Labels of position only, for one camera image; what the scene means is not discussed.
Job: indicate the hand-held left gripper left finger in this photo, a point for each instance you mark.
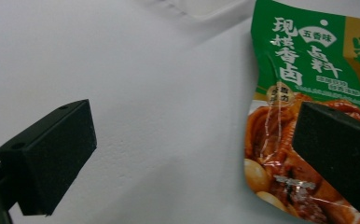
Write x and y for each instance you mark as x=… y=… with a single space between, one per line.
x=47 y=155

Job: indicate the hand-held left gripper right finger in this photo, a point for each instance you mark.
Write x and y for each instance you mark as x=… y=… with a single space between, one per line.
x=339 y=149

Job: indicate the green seasoning packet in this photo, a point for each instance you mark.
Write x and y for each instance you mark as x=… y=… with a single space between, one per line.
x=305 y=62

